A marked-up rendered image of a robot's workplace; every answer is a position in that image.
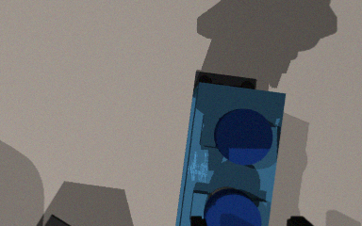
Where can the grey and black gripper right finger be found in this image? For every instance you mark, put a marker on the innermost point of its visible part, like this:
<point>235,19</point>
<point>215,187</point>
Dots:
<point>298,221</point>

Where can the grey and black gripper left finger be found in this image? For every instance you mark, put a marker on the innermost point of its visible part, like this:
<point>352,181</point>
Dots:
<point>197,221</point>

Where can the grey push-button control box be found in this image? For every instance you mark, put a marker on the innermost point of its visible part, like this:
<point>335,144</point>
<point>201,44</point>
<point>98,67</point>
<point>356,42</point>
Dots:
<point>54,221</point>

